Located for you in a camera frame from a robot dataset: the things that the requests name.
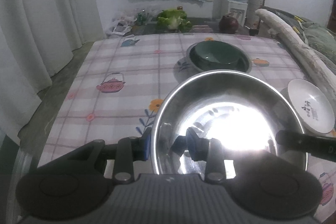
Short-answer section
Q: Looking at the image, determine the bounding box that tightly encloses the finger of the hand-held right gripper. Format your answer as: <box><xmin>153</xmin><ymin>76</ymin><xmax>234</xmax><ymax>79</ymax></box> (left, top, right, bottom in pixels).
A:
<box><xmin>275</xmin><ymin>130</ymin><xmax>336</xmax><ymax>162</ymax></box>

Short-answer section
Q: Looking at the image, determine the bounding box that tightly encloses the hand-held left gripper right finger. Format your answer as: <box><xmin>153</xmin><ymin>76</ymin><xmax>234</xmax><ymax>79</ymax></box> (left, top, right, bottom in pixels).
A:
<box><xmin>186</xmin><ymin>127</ymin><xmax>238</xmax><ymax>184</ymax></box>

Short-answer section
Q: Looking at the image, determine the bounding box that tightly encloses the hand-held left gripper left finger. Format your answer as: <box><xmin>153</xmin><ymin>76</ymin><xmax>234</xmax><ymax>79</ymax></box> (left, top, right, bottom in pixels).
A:
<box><xmin>67</xmin><ymin>130</ymin><xmax>152</xmax><ymax>185</ymax></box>

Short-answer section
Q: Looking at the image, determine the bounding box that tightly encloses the wide steel bowl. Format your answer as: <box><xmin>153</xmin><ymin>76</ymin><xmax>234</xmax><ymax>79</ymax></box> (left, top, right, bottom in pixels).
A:
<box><xmin>151</xmin><ymin>69</ymin><xmax>309</xmax><ymax>177</ymax></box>

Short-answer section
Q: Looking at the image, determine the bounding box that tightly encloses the green ceramic bowl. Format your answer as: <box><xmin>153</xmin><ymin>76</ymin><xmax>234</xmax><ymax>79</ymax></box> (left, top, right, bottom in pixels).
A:
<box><xmin>189</xmin><ymin>41</ymin><xmax>247</xmax><ymax>70</ymax></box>

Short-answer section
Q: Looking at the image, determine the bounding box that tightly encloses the small steel bowl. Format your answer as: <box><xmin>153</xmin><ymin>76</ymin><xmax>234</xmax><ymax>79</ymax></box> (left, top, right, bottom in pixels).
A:
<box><xmin>186</xmin><ymin>40</ymin><xmax>253</xmax><ymax>74</ymax></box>

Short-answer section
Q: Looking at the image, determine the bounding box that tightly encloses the checked printed tablecloth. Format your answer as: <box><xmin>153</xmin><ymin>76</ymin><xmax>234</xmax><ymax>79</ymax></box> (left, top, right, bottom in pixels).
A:
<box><xmin>37</xmin><ymin>33</ymin><xmax>336</xmax><ymax>224</ymax></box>

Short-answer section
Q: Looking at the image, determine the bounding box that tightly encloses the white printed plate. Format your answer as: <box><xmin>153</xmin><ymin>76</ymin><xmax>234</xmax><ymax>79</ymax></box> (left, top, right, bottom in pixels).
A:
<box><xmin>287</xmin><ymin>79</ymin><xmax>335</xmax><ymax>135</ymax></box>

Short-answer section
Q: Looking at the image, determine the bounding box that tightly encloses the white rolled blanket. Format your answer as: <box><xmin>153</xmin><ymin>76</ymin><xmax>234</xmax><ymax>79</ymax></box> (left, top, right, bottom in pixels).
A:
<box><xmin>255</xmin><ymin>8</ymin><xmax>336</xmax><ymax>100</ymax></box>

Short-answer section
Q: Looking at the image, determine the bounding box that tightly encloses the green patterned pillow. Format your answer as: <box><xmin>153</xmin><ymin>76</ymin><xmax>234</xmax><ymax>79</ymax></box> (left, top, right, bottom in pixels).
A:
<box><xmin>304</xmin><ymin>23</ymin><xmax>336</xmax><ymax>57</ymax></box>

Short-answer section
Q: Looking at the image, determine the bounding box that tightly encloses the clear plastic bag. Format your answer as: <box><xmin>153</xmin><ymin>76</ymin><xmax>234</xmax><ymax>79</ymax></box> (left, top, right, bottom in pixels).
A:
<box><xmin>106</xmin><ymin>8</ymin><xmax>137</xmax><ymax>37</ymax></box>

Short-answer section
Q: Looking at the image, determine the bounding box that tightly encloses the green lettuce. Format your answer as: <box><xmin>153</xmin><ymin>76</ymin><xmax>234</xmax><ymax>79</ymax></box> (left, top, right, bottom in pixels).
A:
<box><xmin>157</xmin><ymin>8</ymin><xmax>192</xmax><ymax>32</ymax></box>

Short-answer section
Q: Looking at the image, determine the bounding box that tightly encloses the grey quilt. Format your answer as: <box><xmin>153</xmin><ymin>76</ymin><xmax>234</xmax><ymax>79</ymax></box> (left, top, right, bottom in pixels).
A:
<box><xmin>262</xmin><ymin>6</ymin><xmax>336</xmax><ymax>43</ymax></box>

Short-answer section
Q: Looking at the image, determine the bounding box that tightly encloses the white water dispenser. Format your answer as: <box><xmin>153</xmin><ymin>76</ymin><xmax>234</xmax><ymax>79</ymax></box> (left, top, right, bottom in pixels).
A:
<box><xmin>227</xmin><ymin>0</ymin><xmax>249</xmax><ymax>24</ymax></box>

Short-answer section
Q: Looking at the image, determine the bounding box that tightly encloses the white curtain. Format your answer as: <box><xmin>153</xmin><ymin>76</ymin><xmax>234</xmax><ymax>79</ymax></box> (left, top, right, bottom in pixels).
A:
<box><xmin>0</xmin><ymin>0</ymin><xmax>106</xmax><ymax>140</ymax></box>

